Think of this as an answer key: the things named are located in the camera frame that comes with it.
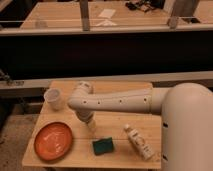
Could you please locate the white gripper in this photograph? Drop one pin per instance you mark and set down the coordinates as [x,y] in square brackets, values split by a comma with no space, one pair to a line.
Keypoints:
[87,117]

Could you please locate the green sponge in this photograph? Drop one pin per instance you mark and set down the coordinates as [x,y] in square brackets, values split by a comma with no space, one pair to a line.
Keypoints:
[103,146]

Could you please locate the dark clutter pile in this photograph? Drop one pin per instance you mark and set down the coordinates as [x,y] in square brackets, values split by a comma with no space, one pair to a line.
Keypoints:
[142,5]

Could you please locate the white lotion bottle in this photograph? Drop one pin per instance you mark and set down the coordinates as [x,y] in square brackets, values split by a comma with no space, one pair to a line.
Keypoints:
[144,149]

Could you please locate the orange ceramic bowl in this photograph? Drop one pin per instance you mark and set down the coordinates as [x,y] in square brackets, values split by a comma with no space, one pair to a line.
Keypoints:
[53,141]

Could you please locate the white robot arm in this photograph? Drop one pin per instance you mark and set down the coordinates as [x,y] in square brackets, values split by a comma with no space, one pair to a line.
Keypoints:
[187,119]

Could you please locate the grey metal post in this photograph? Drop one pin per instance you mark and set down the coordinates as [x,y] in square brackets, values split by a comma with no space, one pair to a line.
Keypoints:
[84,10]

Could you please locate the white paper sheet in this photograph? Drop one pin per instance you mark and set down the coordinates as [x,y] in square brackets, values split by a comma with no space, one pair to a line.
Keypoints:
[107,13]

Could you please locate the metal clamp at left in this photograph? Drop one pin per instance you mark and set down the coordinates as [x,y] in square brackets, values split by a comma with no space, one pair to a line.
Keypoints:
[9,81]

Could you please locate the grey metal bracket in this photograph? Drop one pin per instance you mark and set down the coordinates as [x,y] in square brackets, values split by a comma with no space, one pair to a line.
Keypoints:
[173,22]

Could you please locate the white plastic cup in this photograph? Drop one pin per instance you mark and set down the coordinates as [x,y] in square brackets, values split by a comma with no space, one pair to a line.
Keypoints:
[53,97]

